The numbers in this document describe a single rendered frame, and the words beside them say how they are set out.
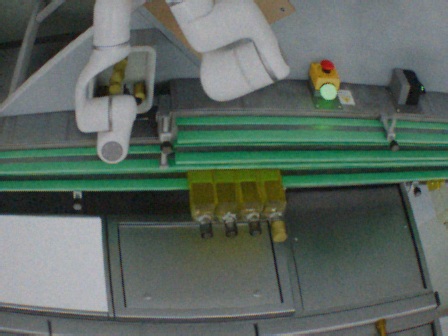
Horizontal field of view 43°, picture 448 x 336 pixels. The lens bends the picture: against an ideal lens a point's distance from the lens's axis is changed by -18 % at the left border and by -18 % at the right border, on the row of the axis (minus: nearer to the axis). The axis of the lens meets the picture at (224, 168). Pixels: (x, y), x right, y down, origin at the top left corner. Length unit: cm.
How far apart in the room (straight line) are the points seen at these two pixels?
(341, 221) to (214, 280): 44
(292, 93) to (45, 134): 68
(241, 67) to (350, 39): 58
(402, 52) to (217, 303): 89
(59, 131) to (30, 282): 44
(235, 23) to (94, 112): 37
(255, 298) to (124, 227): 40
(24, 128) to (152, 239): 49
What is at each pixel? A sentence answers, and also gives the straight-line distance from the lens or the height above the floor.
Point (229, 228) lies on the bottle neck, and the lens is 162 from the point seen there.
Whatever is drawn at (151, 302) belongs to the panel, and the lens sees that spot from 164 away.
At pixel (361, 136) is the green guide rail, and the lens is 174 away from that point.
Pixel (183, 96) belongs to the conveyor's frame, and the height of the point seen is 83.
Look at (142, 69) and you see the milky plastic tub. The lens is 171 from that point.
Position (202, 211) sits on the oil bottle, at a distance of 163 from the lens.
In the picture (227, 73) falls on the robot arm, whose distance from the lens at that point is 126.
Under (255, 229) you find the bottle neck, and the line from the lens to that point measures 162.
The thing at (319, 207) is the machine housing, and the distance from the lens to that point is 193.
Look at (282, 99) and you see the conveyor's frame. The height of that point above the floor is 84.
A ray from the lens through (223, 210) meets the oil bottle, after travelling 164.
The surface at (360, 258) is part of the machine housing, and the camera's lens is 185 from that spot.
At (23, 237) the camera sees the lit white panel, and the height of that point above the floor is 107.
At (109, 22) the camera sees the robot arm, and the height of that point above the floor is 101.
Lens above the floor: 209
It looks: 41 degrees down
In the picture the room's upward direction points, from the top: 171 degrees clockwise
